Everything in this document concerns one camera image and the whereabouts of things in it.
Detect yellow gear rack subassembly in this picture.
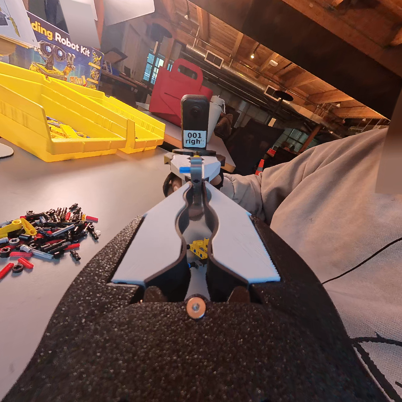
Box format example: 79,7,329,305
188,238,210,269

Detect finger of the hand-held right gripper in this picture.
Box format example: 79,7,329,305
170,155,193,183
202,156,222,183

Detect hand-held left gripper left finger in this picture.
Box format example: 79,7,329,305
111,182,192,286

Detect blue robot kit box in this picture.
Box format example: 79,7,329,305
0,11,105,91

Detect silver ceiling duct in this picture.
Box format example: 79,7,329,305
179,44,283,105

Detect yellow plastic bin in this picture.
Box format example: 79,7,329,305
50,79,166,154
0,61,135,163

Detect white water bottle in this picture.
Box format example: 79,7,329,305
207,96,227,139

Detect grey desk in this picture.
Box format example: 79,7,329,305
0,137,271,402

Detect white book stand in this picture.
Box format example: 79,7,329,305
0,35,35,159

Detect person's right hand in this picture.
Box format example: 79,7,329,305
165,171,224,197

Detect white building instruction booklet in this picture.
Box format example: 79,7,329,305
0,0,38,48

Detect red tote bag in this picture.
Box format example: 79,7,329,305
148,58,213,128

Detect assorted grey blue small parts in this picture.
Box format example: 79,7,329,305
46,116,91,139

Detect black disc on pole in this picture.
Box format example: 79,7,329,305
272,91,294,126

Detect pile of black red pins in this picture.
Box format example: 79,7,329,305
0,202,102,280

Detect white lamp panel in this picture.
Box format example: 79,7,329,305
104,0,156,26

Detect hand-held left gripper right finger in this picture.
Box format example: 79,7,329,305
202,180,281,284

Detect person's right forearm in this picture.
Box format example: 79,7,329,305
220,127,390,221

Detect grey toothed rack blue pin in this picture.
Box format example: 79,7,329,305
180,155,207,208

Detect yellow bent beam piece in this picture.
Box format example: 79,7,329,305
0,219,37,239

